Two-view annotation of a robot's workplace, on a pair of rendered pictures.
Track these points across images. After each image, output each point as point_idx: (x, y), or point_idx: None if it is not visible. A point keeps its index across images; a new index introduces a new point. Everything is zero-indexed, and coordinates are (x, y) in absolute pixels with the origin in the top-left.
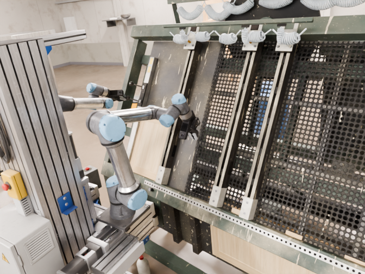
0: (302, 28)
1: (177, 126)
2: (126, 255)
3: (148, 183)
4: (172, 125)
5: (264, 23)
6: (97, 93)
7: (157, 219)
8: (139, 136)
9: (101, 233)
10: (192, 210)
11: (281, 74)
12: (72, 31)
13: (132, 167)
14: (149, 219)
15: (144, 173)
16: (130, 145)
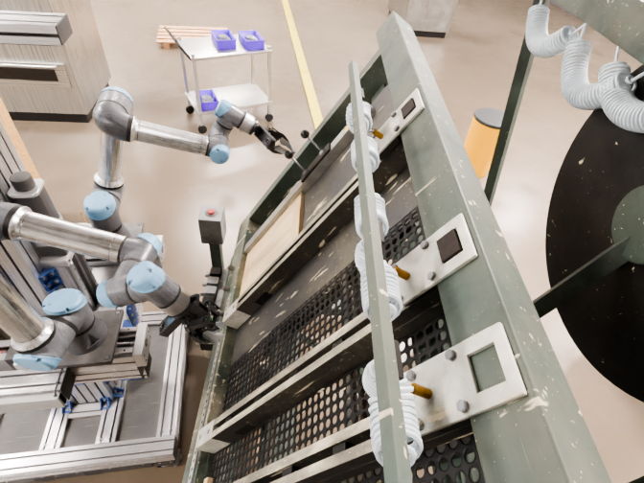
0: (494, 431)
1: (281, 270)
2: (21, 399)
3: (227, 302)
4: (278, 262)
5: (368, 296)
6: (225, 124)
7: (209, 353)
8: (276, 225)
9: None
10: (202, 403)
11: (369, 440)
12: (14, 24)
13: (249, 256)
14: (127, 367)
15: (243, 282)
16: (264, 225)
